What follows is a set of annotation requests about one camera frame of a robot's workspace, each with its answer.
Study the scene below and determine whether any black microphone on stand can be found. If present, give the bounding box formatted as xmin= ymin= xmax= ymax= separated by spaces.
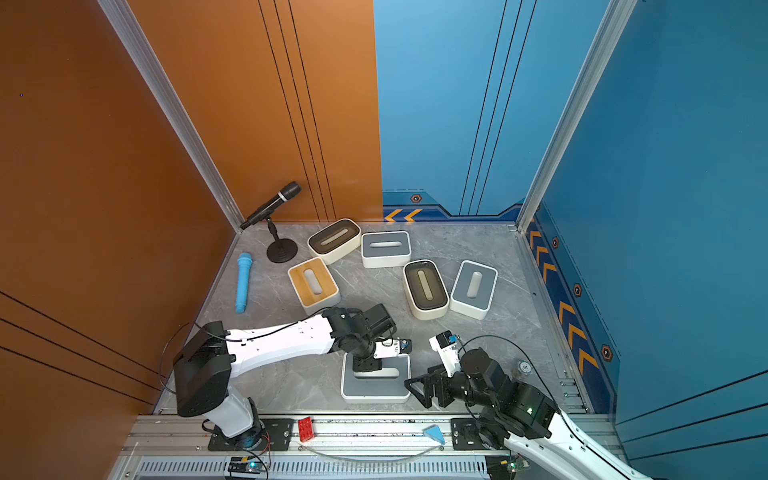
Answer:
xmin=240 ymin=181 xmax=301 ymax=263

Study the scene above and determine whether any red block on rail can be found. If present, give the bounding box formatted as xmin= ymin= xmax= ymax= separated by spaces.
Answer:
xmin=297 ymin=417 xmax=315 ymax=443

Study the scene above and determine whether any white box grey lid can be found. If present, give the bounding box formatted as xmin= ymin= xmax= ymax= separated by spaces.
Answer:
xmin=361 ymin=231 xmax=412 ymax=269
xmin=449 ymin=260 xmax=498 ymax=320
xmin=340 ymin=354 xmax=411 ymax=404

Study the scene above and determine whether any cream box brown lid rear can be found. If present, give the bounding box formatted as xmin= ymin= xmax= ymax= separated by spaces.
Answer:
xmin=307 ymin=218 xmax=362 ymax=265

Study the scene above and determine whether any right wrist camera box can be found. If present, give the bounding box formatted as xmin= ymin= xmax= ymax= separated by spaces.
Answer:
xmin=429 ymin=330 xmax=461 ymax=377

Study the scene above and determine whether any cream box brown lid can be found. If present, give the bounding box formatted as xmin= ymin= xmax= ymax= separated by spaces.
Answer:
xmin=307 ymin=218 xmax=362 ymax=265
xmin=402 ymin=259 xmax=450 ymax=321

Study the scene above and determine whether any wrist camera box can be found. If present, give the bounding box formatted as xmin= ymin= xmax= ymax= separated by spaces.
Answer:
xmin=374 ymin=338 xmax=412 ymax=359
xmin=429 ymin=330 xmax=461 ymax=377

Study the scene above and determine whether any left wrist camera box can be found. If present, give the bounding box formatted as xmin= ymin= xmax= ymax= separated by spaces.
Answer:
xmin=374 ymin=338 xmax=412 ymax=359

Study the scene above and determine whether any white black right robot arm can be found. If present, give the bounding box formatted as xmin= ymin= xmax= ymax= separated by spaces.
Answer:
xmin=404 ymin=348 xmax=647 ymax=479

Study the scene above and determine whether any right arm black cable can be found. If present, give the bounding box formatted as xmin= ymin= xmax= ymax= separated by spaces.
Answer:
xmin=458 ymin=334 xmax=601 ymax=451

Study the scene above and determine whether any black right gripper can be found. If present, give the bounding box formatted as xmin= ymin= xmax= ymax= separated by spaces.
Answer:
xmin=403 ymin=362 xmax=498 ymax=412

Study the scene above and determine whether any cream box brown lid right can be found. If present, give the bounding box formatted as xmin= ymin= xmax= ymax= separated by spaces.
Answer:
xmin=402 ymin=259 xmax=450 ymax=321

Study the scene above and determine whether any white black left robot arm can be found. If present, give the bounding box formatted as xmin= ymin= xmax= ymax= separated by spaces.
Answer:
xmin=173 ymin=304 xmax=412 ymax=446

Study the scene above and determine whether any white box bamboo lid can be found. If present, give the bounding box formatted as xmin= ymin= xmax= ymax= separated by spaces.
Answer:
xmin=288 ymin=258 xmax=341 ymax=315

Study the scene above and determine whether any circuit board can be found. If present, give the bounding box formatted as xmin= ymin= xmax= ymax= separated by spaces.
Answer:
xmin=226 ymin=456 xmax=269 ymax=479
xmin=485 ymin=455 xmax=530 ymax=480

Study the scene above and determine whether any blue toy microphone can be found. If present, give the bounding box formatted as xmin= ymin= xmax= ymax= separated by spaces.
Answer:
xmin=235 ymin=253 xmax=253 ymax=314

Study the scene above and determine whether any right circuit board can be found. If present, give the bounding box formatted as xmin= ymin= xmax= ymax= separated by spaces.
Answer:
xmin=485 ymin=455 xmax=530 ymax=480

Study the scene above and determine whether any left circuit board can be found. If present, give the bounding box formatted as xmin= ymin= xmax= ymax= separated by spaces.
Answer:
xmin=226 ymin=456 xmax=269 ymax=479

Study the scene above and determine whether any blue triangular piece on rail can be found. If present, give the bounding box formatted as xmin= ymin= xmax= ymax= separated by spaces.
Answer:
xmin=423 ymin=425 xmax=445 ymax=446

